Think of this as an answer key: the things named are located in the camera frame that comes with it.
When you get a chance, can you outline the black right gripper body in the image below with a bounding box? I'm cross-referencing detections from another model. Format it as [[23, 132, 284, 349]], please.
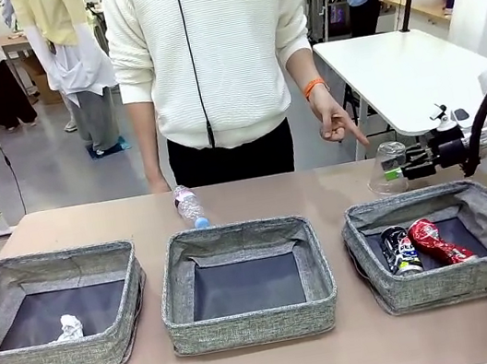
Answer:
[[423, 135, 474, 172]]

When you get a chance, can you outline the clear plastic cup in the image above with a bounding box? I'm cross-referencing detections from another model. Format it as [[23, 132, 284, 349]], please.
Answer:
[[360, 138, 414, 198]]

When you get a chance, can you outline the crushed red soda can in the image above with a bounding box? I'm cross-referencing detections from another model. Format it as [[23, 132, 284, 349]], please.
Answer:
[[404, 210, 479, 272]]

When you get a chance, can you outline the crushed dark blue soda can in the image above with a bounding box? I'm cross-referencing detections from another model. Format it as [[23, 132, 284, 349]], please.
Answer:
[[377, 221, 425, 279]]

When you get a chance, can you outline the white paper ball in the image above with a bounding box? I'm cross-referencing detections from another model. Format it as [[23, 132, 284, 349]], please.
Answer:
[[43, 310, 88, 346]]

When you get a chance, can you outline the clear bottle with blue cap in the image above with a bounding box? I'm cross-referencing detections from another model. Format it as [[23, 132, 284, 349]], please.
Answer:
[[170, 181, 212, 233]]

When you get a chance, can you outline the person's left forearm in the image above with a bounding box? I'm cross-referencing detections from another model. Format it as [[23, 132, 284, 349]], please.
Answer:
[[280, 44, 327, 91]]

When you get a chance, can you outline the person's right forearm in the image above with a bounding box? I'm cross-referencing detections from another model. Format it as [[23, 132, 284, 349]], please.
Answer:
[[125, 97, 173, 189]]

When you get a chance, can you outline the person's left hand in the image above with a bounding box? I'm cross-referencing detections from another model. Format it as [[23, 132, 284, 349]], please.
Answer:
[[306, 85, 372, 155]]

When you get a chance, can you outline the person's right hand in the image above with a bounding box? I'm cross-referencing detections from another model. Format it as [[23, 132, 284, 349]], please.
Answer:
[[148, 179, 173, 195]]

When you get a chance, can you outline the large white table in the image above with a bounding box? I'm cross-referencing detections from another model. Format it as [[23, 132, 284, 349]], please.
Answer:
[[311, 14, 487, 166]]

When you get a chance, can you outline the brown cardboard box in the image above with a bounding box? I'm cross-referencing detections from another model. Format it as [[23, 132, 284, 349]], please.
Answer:
[[18, 49, 65, 110]]

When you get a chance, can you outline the grey fabric basket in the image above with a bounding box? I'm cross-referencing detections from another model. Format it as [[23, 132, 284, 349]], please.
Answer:
[[148, 206, 345, 359], [0, 235, 160, 364], [336, 176, 487, 323]]

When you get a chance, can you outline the orange wrist band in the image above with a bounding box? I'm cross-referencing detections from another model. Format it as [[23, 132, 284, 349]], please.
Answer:
[[301, 76, 331, 103]]

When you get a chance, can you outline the wooden background table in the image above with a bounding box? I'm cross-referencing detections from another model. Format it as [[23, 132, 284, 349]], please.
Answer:
[[381, 0, 454, 33]]

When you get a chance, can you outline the blue floor mat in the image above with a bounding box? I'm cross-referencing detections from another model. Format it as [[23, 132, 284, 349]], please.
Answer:
[[87, 135, 131, 161]]

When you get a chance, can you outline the bystander in yellow top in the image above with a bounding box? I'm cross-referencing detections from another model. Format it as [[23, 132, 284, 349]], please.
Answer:
[[9, 0, 129, 165]]

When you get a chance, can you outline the person in white sweater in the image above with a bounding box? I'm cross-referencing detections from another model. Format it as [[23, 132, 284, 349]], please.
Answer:
[[100, 0, 333, 199]]

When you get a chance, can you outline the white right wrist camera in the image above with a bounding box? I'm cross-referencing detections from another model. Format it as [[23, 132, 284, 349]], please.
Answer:
[[426, 99, 474, 136]]

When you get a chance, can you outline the thin black hanging cable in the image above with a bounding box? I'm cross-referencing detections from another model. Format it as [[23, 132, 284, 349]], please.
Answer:
[[0, 108, 29, 218]]

